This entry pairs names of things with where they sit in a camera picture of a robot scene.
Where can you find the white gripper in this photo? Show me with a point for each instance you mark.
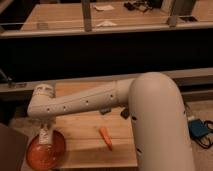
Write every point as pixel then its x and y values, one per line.
pixel 47 122

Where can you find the clear plastic bottle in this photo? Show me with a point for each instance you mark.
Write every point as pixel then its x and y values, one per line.
pixel 45 134

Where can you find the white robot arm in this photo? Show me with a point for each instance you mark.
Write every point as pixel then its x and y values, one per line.
pixel 156 108

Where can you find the brown cardboard box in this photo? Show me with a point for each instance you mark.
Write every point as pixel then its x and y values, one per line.
pixel 12 148

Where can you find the orange carrot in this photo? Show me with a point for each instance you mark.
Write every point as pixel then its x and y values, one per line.
pixel 105 136

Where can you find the small blue-grey object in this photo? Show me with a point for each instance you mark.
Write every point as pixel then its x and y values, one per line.
pixel 105 111

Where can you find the small black object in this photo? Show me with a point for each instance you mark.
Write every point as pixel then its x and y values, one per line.
pixel 125 113

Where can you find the white folded paper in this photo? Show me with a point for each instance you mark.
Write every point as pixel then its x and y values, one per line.
pixel 106 23

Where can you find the white paper sheet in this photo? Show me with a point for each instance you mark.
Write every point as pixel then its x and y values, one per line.
pixel 103 7

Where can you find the blue box on floor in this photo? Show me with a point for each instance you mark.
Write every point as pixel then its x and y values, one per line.
pixel 197 129

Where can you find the black tools pile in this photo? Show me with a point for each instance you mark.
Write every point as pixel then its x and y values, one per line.
pixel 139 5

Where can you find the metal clamp on rail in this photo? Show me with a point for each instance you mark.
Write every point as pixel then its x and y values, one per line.
pixel 10 82

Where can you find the grey metal post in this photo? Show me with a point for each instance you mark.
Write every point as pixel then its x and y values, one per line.
pixel 86 15
pixel 180 8

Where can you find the grey metal post right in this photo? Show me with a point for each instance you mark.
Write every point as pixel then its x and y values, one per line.
pixel 180 8

